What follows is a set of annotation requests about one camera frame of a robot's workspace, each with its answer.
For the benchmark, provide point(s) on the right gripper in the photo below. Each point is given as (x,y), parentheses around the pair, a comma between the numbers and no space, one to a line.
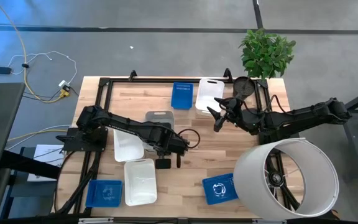
(244,119)

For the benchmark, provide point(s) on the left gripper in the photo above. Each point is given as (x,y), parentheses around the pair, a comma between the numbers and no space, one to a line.
(171,144)

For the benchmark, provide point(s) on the white plastic basket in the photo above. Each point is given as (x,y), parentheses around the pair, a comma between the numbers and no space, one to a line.
(127,149)
(208,95)
(140,183)

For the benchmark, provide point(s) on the blue plastic mesh basket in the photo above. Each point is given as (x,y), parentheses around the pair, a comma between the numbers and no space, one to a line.
(182,99)
(219,189)
(104,193)

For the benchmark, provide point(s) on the grey plastic basket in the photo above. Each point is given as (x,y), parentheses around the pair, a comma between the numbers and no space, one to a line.
(160,119)

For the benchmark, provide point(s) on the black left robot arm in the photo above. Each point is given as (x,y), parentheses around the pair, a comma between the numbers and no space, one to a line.
(129,126)

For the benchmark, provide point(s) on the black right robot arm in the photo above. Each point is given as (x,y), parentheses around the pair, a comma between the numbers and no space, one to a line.
(303,115)

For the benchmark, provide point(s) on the small black frying pan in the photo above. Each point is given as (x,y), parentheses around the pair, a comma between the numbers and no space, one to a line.
(244,87)

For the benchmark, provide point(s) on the white round lamp shade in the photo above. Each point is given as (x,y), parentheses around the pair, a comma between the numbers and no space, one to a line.
(253,186)

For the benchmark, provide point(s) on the green potted tree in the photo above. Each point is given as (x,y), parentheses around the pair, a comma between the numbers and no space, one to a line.
(266,53)

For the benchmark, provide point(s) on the black lamp socket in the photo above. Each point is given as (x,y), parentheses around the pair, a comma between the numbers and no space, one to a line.
(275,179)

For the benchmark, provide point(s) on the yellow plug connector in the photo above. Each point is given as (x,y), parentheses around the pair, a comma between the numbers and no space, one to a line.
(65,92)

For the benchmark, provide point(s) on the white paper sheet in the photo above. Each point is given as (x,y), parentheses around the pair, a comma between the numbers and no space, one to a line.
(45,155)

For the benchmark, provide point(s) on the white plug adapter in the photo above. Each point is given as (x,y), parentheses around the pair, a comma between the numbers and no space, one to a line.
(63,83)

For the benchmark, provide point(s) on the black desk leg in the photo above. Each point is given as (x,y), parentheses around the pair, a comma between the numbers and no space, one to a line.
(30,165)

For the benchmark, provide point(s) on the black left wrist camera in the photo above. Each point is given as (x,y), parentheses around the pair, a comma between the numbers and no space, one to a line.
(163,163)

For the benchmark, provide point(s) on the black metal table frame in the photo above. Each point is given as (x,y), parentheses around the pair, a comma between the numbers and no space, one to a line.
(166,80)

